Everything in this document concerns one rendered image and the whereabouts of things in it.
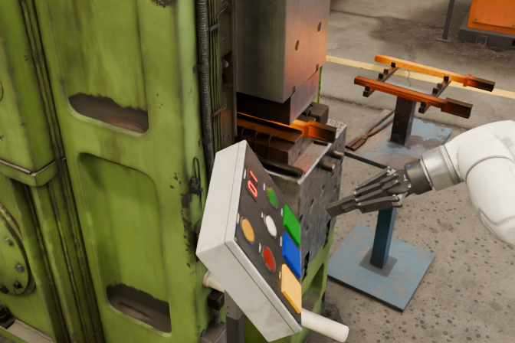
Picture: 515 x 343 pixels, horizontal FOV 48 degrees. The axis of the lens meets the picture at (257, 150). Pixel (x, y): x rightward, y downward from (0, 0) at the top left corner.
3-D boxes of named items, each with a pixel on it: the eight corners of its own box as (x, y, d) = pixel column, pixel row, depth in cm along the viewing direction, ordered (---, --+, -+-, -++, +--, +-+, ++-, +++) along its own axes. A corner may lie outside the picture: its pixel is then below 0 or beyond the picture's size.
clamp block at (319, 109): (328, 122, 194) (329, 105, 191) (318, 133, 188) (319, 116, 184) (296, 113, 199) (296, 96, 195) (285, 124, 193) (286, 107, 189)
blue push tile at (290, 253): (301, 253, 133) (285, 231, 129) (301, 277, 126) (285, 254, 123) (294, 255, 133) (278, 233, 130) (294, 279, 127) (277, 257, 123)
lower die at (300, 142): (314, 138, 185) (316, 115, 181) (287, 170, 171) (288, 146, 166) (204, 107, 202) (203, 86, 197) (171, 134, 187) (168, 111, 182)
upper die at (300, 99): (317, 96, 177) (319, 68, 172) (289, 125, 162) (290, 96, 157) (202, 67, 193) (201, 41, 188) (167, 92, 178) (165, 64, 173)
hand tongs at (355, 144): (417, 93, 260) (417, 90, 260) (425, 95, 258) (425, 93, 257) (345, 148, 222) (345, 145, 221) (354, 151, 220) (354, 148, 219)
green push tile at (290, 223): (300, 224, 141) (286, 203, 137) (301, 245, 135) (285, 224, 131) (294, 227, 141) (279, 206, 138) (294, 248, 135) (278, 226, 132)
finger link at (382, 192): (405, 191, 128) (406, 194, 127) (359, 209, 131) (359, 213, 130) (398, 178, 126) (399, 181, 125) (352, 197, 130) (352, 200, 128)
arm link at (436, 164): (454, 166, 130) (428, 176, 132) (440, 136, 126) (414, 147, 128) (464, 191, 122) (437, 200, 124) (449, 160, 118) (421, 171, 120)
